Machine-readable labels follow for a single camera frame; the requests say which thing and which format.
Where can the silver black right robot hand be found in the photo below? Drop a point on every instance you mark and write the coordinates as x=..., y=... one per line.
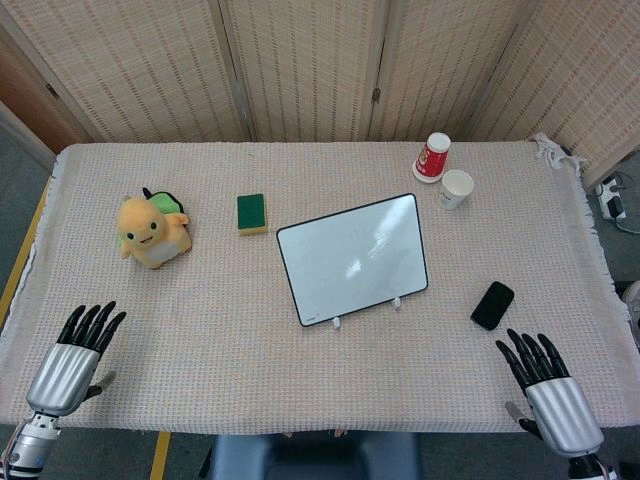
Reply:
x=560, y=405

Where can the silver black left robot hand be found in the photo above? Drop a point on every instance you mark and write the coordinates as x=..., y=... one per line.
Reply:
x=62, y=367

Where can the dark blue rectangular box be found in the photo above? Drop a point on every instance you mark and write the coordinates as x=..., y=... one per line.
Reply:
x=492, y=306

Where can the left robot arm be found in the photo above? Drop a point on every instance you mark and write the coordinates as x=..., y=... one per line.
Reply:
x=27, y=445

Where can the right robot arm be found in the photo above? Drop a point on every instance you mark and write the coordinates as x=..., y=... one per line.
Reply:
x=587, y=467

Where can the white plastic board stand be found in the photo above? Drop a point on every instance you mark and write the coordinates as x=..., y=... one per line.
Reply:
x=337, y=324

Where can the small white whiteboard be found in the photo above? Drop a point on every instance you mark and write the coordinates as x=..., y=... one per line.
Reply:
x=352, y=257

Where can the yellow dinosaur plush toy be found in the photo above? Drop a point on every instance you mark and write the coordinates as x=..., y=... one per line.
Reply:
x=150, y=235

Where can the beige waffle tablecloth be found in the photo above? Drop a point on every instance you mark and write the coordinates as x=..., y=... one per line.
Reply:
x=225, y=325

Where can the white power strip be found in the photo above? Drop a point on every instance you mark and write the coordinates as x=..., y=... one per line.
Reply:
x=611, y=200

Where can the white paper cup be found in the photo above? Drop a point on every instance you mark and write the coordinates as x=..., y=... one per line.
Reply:
x=454, y=192

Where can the green yellow sponge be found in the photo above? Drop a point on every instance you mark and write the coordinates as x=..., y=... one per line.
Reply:
x=251, y=212

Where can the blue grey robot torso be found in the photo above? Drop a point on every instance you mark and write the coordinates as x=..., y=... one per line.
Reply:
x=315, y=457

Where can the red paper cup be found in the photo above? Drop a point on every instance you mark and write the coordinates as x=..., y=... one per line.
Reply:
x=430, y=160

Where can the woven folding screen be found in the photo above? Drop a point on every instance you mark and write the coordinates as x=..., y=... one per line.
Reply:
x=310, y=65

